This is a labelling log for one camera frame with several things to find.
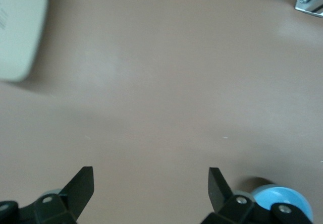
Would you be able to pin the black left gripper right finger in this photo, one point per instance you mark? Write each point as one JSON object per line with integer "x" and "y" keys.
{"x": 219, "y": 193}

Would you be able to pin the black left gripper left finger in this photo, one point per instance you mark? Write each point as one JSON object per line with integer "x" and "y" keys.
{"x": 75, "y": 191}

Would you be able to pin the blue bowl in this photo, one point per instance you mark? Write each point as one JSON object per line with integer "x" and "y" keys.
{"x": 275, "y": 193}

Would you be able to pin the brown table cover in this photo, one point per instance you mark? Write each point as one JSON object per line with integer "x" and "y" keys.
{"x": 161, "y": 82}

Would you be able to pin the beige chrome toaster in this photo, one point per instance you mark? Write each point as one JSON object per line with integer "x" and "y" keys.
{"x": 17, "y": 32}

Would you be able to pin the grey metal camera bracket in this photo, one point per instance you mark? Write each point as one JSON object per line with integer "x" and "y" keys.
{"x": 311, "y": 3}

